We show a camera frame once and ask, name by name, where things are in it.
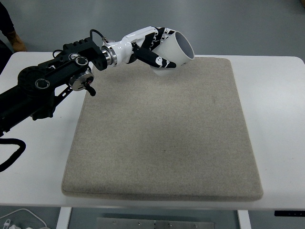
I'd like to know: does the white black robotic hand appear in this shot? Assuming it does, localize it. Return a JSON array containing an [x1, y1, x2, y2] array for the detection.
[[101, 26, 177, 69]]

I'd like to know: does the white cup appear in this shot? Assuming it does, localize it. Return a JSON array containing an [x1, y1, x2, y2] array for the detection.
[[151, 31, 194, 76]]

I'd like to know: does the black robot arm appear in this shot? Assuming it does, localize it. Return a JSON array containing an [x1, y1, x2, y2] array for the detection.
[[0, 36, 107, 134]]

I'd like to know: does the beige felt mat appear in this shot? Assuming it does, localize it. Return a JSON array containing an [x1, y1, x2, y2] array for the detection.
[[61, 57, 263, 201]]

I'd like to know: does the person in dark clothes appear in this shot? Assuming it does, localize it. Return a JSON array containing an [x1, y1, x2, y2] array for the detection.
[[0, 3, 27, 52]]

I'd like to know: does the black table control panel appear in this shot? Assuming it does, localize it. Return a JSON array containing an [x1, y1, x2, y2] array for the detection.
[[274, 210, 305, 217]]

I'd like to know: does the black sleeved cable loop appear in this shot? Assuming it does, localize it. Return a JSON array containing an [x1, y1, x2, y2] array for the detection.
[[0, 137, 26, 173]]

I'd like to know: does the metal base plate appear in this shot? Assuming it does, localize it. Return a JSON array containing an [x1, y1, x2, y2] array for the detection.
[[95, 218, 215, 229]]

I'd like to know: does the white table leg frame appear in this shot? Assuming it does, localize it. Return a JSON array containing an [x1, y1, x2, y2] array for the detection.
[[56, 207, 72, 229]]

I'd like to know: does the white cable on floor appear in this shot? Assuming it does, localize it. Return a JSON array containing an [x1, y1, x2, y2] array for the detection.
[[0, 208, 48, 229]]

